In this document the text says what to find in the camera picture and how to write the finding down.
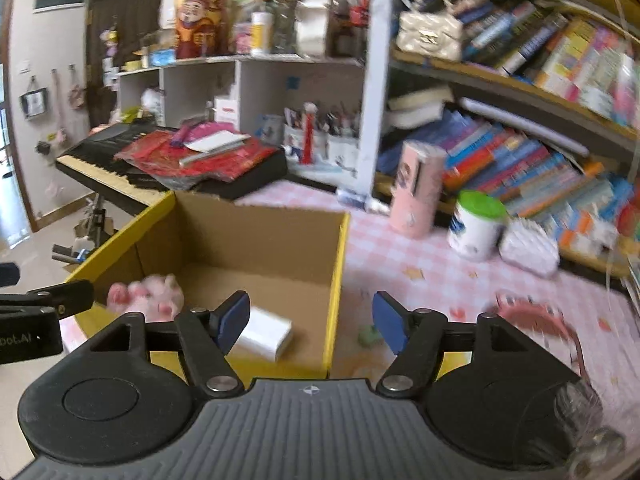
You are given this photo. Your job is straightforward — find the white box red label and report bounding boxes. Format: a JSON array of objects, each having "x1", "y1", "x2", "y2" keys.
[{"x1": 213, "y1": 95, "x2": 239, "y2": 124}]

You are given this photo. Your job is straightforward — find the keyboard stand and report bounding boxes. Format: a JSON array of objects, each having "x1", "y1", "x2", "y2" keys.
[{"x1": 52, "y1": 195, "x2": 121, "y2": 267}]

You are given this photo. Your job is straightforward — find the pink headband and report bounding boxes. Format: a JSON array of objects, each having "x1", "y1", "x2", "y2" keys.
[{"x1": 492, "y1": 294, "x2": 587, "y2": 377}]

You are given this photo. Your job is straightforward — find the small white box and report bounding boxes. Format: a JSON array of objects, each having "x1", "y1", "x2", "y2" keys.
[{"x1": 235, "y1": 306, "x2": 294, "y2": 362}]

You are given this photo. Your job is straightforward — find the row of colourful books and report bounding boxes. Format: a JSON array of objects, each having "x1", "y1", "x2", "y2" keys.
[{"x1": 459, "y1": 0, "x2": 640, "y2": 128}]

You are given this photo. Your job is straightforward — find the stack of thick books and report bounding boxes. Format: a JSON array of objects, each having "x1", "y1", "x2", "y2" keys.
[{"x1": 387, "y1": 86, "x2": 457, "y2": 129}]

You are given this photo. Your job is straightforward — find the white canister green lid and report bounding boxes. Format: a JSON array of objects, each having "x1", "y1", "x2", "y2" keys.
[{"x1": 447, "y1": 191, "x2": 510, "y2": 263}]

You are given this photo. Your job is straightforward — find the dark brown board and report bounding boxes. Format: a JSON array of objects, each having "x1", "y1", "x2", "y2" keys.
[{"x1": 84, "y1": 0, "x2": 167, "y2": 128}]

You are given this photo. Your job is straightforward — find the white plush toy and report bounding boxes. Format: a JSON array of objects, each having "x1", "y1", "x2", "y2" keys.
[{"x1": 141, "y1": 87, "x2": 166, "y2": 121}]

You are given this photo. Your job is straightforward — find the white notebook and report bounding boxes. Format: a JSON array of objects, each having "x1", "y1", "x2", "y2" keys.
[{"x1": 185, "y1": 130, "x2": 252, "y2": 154}]

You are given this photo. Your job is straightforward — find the black electronic keyboard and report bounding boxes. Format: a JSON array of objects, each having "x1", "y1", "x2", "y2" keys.
[{"x1": 55, "y1": 127, "x2": 289, "y2": 206}]

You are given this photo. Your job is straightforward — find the white handbag pearl handle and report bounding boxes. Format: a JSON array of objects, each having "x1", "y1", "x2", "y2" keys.
[{"x1": 397, "y1": 0, "x2": 464, "y2": 63}]

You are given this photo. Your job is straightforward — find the fortune god figurine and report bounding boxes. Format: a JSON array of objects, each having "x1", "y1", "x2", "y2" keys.
[{"x1": 174, "y1": 0, "x2": 231, "y2": 60}]

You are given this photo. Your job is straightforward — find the wooden bookshelf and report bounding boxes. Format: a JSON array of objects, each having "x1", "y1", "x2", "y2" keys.
[{"x1": 372, "y1": 0, "x2": 640, "y2": 283}]

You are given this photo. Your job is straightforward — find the long row of blue books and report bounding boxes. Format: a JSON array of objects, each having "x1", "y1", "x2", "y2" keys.
[{"x1": 377, "y1": 109, "x2": 640, "y2": 267}]

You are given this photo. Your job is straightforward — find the yellow cardboard box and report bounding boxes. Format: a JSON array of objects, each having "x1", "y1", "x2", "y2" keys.
[{"x1": 65, "y1": 191, "x2": 351, "y2": 381}]

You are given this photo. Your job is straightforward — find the pink purple pouch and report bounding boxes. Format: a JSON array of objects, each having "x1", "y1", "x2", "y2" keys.
[{"x1": 170, "y1": 118, "x2": 236, "y2": 149}]

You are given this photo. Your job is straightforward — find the hanging picture frame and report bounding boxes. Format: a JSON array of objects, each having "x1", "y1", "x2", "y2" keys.
[{"x1": 19, "y1": 76, "x2": 49, "y2": 121}]

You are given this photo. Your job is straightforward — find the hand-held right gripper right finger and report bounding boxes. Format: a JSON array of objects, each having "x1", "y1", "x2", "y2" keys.
[{"x1": 371, "y1": 291, "x2": 581, "y2": 398}]

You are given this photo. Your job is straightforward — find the pink plush toy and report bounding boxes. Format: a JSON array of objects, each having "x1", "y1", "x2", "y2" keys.
[{"x1": 106, "y1": 273, "x2": 185, "y2": 323}]

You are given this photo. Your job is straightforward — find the white shelf unit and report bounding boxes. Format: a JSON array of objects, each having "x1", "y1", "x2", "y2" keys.
[{"x1": 117, "y1": 55, "x2": 367, "y2": 182}]

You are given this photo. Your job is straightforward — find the clear plastic bottle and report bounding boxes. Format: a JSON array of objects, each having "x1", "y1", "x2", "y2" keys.
[{"x1": 554, "y1": 379, "x2": 629, "y2": 480}]

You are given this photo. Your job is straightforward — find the white tube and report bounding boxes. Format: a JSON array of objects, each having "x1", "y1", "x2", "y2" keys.
[{"x1": 336, "y1": 189, "x2": 392, "y2": 214}]

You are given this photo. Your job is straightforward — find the white post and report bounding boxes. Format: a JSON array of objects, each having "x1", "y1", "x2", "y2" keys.
[{"x1": 357, "y1": 0, "x2": 397, "y2": 202}]

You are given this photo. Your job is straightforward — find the white bottle yellow label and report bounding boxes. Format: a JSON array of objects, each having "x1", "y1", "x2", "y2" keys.
[{"x1": 250, "y1": 11, "x2": 275, "y2": 56}]

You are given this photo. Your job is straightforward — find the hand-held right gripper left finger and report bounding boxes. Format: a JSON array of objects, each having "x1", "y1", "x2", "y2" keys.
[{"x1": 87, "y1": 290, "x2": 251, "y2": 401}]

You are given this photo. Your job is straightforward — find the pink cartoon print box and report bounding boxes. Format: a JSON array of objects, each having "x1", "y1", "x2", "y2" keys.
[{"x1": 390, "y1": 141, "x2": 446, "y2": 239}]

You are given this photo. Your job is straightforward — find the red fabric pile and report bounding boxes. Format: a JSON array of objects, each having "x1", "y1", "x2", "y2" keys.
[{"x1": 116, "y1": 130, "x2": 279, "y2": 184}]

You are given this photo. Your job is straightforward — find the red white doll ornament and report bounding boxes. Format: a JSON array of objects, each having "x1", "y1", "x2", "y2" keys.
[{"x1": 301, "y1": 102, "x2": 319, "y2": 164}]

